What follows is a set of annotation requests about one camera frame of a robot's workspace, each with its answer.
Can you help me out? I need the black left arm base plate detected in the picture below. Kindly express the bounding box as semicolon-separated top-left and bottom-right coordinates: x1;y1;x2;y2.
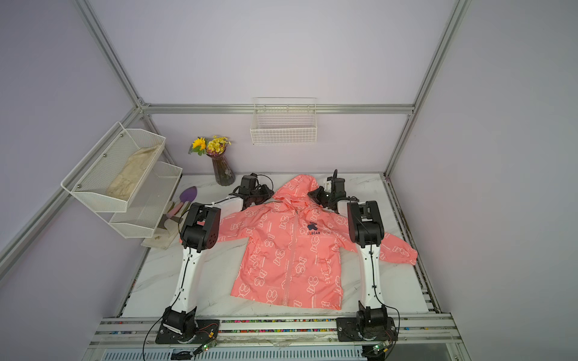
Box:
155;319;221;344

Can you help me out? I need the white wire wall basket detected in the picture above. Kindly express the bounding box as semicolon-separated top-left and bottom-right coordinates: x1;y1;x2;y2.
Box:
250;97;318;146

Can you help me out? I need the pink printed hooded jacket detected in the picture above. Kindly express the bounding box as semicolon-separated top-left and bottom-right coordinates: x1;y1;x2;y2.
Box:
180;174;419;311

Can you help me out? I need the pink handled garden tool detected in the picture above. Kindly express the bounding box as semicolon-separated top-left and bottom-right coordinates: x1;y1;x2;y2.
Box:
166;202;184;218

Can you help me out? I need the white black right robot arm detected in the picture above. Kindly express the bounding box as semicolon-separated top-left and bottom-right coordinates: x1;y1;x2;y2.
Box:
309;171;396;341

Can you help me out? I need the yellow flower bouquet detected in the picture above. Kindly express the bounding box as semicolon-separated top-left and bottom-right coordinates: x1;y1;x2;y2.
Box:
189;135;231;157

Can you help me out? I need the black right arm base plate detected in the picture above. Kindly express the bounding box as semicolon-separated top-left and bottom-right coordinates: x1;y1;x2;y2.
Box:
336;317;398;341

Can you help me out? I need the dark glass vase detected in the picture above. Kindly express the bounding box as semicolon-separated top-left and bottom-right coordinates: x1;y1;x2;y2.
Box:
211;153;236;187

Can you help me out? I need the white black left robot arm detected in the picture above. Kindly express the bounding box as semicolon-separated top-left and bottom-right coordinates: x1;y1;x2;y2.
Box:
157;173;273;344

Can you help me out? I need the white two-tier wire shelf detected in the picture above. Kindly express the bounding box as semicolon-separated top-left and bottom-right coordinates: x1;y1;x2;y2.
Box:
61;123;182;239

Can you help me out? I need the beige cloth in shelf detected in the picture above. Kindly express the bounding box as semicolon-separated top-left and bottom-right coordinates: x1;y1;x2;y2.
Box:
106;145;160;201

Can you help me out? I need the aluminium front rail frame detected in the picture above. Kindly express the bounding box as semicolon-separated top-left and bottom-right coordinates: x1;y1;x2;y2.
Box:
83;313;471;360

